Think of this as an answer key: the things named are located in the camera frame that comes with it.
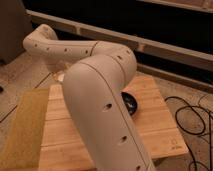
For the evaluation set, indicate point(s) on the yellow-green mat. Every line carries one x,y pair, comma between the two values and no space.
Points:
21,151

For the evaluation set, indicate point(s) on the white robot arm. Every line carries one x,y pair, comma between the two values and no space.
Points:
92,89

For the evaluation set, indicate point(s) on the grey cabinet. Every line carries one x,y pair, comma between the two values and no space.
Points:
15,25

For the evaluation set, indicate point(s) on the black bowl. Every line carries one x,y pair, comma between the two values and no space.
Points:
130,102

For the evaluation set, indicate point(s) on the wooden board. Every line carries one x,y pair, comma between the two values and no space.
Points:
63,150

